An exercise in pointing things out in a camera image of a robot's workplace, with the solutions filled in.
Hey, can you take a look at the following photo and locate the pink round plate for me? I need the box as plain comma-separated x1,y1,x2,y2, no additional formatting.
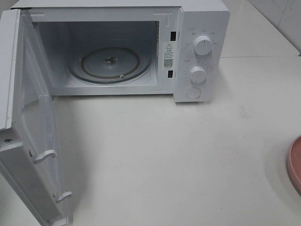
287,136,301,194

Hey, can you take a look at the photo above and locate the white microwave door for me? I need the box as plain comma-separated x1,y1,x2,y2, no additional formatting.
0,9,72,226

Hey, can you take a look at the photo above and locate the glass microwave turntable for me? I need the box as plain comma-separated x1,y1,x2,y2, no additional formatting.
68,39,156,85

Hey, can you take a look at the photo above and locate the white microwave oven body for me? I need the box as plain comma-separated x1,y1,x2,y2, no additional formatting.
9,0,230,103

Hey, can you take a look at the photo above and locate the white timer knob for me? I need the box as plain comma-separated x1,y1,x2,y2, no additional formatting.
189,66,206,83

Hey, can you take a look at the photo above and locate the round door release button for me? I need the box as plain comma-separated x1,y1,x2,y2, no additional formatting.
186,88,201,99

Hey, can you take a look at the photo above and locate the upper white power knob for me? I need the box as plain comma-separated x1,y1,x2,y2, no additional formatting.
193,34,213,56

